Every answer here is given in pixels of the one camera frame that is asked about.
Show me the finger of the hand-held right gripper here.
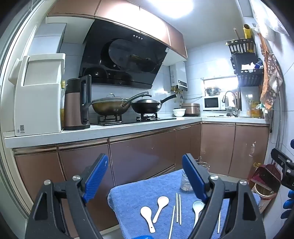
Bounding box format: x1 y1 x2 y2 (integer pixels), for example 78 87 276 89
270 148 291 172

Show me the black dish rack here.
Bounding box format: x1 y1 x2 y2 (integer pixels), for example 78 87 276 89
227 38 264 87

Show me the brown rice cooker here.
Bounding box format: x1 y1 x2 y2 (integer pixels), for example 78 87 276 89
181 103 201 116

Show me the patterned hanging apron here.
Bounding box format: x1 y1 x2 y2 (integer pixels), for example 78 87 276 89
257 33 283 113

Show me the black range hood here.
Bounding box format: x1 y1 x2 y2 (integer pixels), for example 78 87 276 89
78 18 170 90

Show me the metal kitchen faucet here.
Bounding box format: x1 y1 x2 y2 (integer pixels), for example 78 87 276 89
222 90 239 117

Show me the black wok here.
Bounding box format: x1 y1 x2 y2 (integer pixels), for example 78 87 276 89
131 94 177 114

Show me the white ceramic spoon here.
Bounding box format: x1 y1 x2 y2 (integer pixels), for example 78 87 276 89
140 206 155 233
153 196 170 223

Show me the clear glass jar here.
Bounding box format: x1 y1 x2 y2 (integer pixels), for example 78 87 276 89
180 170 194 192

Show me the person's right hand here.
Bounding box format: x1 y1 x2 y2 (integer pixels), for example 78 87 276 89
281 190 294 219

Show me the metal wire utensil holder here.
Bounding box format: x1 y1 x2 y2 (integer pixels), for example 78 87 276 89
194 156 210 178

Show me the steel mixing bowl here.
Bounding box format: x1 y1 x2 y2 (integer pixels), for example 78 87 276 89
205 87 221 96

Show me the clear plastic bag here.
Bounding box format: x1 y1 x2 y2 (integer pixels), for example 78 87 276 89
249 0 290 42

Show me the white plastic bag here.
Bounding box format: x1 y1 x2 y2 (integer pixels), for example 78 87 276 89
256 103 269 115

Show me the round waste bin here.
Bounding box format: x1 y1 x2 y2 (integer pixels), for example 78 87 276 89
251 183 275 215

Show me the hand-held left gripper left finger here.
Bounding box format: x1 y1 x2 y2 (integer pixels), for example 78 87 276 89
25 154 109 239

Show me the brown electric kettle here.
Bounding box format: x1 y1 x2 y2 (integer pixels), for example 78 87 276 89
64 75 92 131

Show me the steel wok with lid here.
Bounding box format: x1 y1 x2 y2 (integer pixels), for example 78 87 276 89
91 91 150 116

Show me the yellow detergent bottle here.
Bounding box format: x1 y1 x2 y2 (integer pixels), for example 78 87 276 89
250 101 261 118

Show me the white water heater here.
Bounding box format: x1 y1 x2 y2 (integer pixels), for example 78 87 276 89
169 61 188 91

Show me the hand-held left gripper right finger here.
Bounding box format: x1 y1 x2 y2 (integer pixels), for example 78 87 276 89
182 153 266 239

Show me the red dustpan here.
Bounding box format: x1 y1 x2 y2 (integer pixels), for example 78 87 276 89
250 162 282 193

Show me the blue towel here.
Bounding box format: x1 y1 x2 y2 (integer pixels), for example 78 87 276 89
107 170 261 239

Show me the light blue ceramic spoon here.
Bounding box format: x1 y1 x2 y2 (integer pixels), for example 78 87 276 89
192 201 205 229

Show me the black gas stove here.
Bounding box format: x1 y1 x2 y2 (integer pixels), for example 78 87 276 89
90 114 177 126

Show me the white plastic rice dispenser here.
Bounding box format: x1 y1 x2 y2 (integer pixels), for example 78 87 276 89
9 53 67 136

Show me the white microwave oven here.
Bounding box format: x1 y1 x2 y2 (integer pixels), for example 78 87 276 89
202 96 227 111

